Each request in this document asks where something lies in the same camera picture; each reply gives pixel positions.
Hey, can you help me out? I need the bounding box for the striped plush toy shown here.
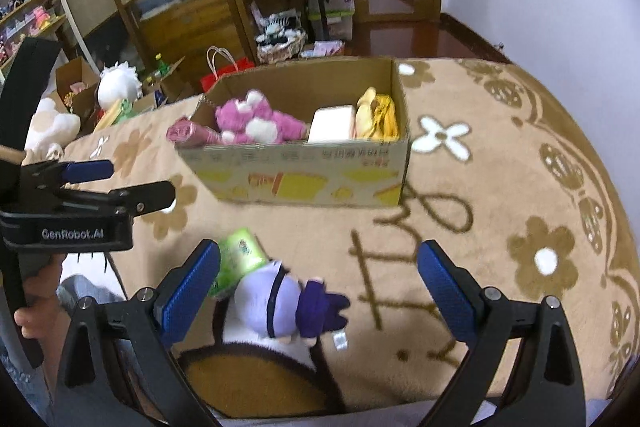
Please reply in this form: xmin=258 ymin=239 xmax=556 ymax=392
xmin=260 ymin=12 xmax=303 ymax=40

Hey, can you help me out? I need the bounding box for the cream white block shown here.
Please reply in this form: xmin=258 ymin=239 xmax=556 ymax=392
xmin=307 ymin=105 xmax=357 ymax=144

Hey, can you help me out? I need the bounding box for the green tissue pack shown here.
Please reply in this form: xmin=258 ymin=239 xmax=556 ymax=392
xmin=207 ymin=229 xmax=270 ymax=298

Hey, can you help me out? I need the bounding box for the small box of packets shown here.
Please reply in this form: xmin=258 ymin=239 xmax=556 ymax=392
xmin=300 ymin=39 xmax=346 ymax=58

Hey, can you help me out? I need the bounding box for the white-haired plush head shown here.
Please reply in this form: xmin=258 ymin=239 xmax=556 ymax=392
xmin=97 ymin=61 xmax=142 ymax=110

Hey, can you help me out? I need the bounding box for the printed cardboard box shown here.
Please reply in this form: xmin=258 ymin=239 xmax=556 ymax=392
xmin=175 ymin=56 xmax=413 ymax=208

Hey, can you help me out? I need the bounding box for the person's leg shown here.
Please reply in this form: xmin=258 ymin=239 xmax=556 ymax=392
xmin=55 ymin=274 xmax=128 ymax=308

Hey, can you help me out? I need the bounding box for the red gift bag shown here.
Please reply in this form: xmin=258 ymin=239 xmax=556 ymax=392
xmin=200 ymin=47 xmax=256 ymax=94

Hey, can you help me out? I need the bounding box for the open brown cardboard box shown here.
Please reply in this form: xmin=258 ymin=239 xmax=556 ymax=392
xmin=55 ymin=56 xmax=101 ymax=128

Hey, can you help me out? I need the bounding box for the beige flower-pattern blanket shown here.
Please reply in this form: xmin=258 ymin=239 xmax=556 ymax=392
xmin=60 ymin=57 xmax=640 ymax=423

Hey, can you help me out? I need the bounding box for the cardboard box with flaps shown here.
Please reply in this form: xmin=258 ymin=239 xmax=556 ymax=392
xmin=140 ymin=56 xmax=196 ymax=105

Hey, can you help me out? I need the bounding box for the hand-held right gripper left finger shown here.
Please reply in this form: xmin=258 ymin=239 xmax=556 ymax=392
xmin=54 ymin=238 xmax=222 ymax=427

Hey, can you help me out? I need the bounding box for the clear storage bin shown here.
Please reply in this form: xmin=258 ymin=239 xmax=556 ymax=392
xmin=307 ymin=0 xmax=356 ymax=40

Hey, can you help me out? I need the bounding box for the wicker basket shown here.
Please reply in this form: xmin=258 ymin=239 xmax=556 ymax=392
xmin=256 ymin=32 xmax=307 ymax=64

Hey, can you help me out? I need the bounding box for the pink plastic packet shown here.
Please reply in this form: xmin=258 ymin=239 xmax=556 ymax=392
xmin=166 ymin=118 xmax=221 ymax=146

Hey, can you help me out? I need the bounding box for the yellow plush pouch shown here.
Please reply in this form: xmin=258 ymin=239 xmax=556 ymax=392
xmin=354 ymin=87 xmax=401 ymax=140

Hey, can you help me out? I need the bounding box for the purple-haired plush doll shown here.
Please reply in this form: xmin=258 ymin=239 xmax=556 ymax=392
xmin=220 ymin=259 xmax=351 ymax=353

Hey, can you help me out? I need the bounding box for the small dark table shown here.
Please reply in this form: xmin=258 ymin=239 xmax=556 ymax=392
xmin=267 ymin=0 xmax=351 ymax=42

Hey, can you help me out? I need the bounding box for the pink plush toy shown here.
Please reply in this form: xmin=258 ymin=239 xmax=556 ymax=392
xmin=215 ymin=89 xmax=308 ymax=145

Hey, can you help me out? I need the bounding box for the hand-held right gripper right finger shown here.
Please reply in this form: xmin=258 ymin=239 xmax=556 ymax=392
xmin=417 ymin=239 xmax=586 ymax=427

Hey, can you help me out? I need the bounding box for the large white plush toy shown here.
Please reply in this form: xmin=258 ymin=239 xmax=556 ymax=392
xmin=25 ymin=97 xmax=81 ymax=158

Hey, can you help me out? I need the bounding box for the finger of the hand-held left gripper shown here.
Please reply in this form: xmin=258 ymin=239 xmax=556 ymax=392
xmin=20 ymin=159 xmax=115 ymax=202
xmin=60 ymin=181 xmax=177 ymax=218

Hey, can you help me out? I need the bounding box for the person's left hand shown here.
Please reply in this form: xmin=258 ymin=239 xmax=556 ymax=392
xmin=14 ymin=254 xmax=68 ymax=340

